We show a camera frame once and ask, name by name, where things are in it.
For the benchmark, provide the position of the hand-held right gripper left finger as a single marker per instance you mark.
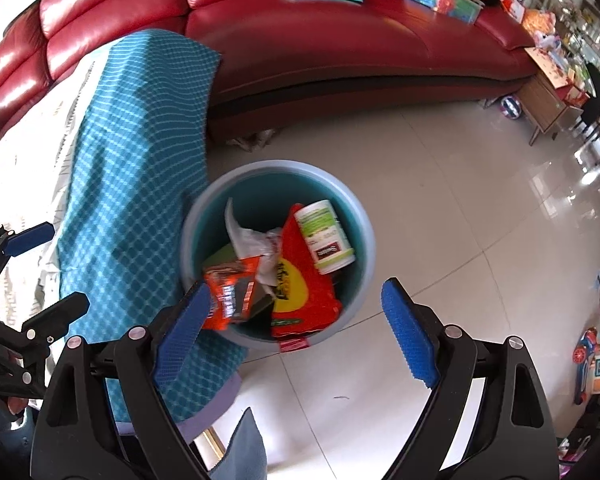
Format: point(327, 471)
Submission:
point(180, 340)

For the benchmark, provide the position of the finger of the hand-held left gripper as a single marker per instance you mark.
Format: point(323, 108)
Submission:
point(55, 317)
point(30, 239)

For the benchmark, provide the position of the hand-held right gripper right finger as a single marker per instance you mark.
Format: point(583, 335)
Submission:
point(410, 335)

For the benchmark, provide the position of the orange cake wrapper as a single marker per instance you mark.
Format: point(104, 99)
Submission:
point(230, 290)

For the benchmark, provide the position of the white tissue paper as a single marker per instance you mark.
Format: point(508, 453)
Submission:
point(245, 240)

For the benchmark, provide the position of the red snack packet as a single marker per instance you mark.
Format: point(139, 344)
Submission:
point(300, 285)

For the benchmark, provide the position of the white green-label supplement bottle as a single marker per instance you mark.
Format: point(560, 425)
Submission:
point(325, 235)

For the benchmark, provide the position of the blue trash bin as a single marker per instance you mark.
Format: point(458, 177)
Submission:
point(260, 185)

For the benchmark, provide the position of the person's left hand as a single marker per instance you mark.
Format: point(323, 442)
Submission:
point(16, 404)

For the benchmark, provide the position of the patterned tablecloth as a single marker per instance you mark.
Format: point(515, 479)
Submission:
point(130, 160)

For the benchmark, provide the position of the red and blue toy car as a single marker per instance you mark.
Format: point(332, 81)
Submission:
point(586, 360)

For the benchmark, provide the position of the grey cloth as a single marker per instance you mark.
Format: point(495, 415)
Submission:
point(254, 140)

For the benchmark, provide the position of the blue patterned ball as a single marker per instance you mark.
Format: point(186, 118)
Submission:
point(511, 107)

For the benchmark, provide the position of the wooden side table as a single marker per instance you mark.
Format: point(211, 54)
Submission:
point(550, 95)

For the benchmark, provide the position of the red leather sofa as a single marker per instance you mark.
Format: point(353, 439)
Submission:
point(330, 45)

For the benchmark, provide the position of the black chair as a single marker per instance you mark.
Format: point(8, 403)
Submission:
point(595, 95)

